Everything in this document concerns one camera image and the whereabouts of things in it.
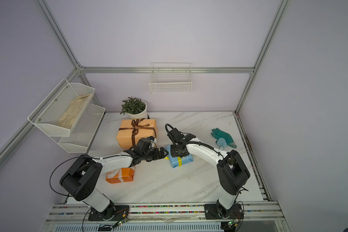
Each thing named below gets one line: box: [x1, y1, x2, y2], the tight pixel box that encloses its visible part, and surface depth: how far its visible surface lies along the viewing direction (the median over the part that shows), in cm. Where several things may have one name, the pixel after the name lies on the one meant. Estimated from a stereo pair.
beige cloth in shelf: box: [56, 93, 92, 130], surface depth 81 cm
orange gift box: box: [105, 166, 135, 184], surface depth 81 cm
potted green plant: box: [119, 96, 148, 119], surface depth 103 cm
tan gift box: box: [116, 118, 158, 149], surface depth 95 cm
